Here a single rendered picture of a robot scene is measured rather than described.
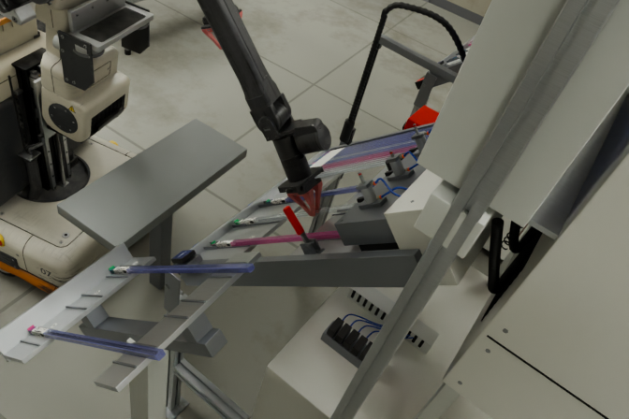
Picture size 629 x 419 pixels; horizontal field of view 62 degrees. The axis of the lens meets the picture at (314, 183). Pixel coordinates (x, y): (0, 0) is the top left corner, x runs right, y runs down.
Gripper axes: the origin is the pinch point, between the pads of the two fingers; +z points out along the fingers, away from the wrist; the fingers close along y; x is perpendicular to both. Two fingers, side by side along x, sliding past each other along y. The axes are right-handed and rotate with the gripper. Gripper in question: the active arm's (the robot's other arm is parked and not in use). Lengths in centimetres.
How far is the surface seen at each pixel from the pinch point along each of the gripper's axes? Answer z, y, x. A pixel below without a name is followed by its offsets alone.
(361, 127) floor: 34, 166, 102
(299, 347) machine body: 33.1, -11.1, 11.4
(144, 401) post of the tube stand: 22, -45, 27
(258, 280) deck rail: 4.7, -21.1, 1.9
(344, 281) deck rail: 2.8, -21.5, -22.4
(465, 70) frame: -31, -24, -55
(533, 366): 15, -22, -53
